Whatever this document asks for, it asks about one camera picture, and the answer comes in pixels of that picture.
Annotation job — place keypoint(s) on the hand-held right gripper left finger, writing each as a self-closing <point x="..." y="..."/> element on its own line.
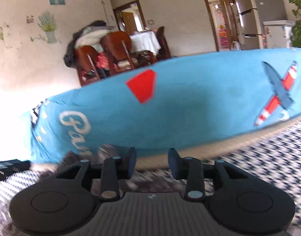
<point x="130" y="162"/>

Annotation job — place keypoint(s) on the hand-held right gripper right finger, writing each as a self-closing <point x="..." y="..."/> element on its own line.
<point x="173" y="163"/>

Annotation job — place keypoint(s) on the grey patterned fleece garment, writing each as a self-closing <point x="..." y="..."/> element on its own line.
<point x="145" y="184"/>

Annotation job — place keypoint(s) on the blue printed sofa cover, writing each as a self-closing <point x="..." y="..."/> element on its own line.
<point x="189" y="115"/>

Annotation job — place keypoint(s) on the houndstooth sofa seat cover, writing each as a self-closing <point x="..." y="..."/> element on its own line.
<point x="263" y="157"/>

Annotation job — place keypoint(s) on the red floral cloth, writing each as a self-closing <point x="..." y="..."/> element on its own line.
<point x="102" y="61"/>

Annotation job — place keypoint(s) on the brown wooden chair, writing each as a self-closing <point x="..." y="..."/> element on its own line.
<point x="118" y="49"/>
<point x="88" y="64"/>

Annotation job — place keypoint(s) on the dark wooden chair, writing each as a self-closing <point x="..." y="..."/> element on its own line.
<point x="164" y="43"/>

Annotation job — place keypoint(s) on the dining table white tablecloth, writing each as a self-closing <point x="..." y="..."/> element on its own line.
<point x="145" y="41"/>

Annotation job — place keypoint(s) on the pile of coats and bedding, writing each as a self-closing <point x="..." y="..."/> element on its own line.
<point x="91" y="34"/>

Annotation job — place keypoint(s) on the pink storage rack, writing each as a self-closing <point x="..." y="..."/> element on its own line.
<point x="223" y="36"/>

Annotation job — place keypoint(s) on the brown wooden doorway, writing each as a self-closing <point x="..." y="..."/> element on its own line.
<point x="219" y="17"/>
<point x="129" y="17"/>

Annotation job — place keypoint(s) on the silver refrigerator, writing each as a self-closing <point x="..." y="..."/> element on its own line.
<point x="258" y="22"/>

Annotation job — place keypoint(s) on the white chest freezer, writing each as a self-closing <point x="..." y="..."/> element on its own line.
<point x="278" y="34"/>

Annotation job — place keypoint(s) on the large leafy potted plant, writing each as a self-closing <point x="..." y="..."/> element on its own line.
<point x="300" y="19"/>

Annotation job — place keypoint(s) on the lavender pot wall sticker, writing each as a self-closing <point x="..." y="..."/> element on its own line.
<point x="47" y="27"/>

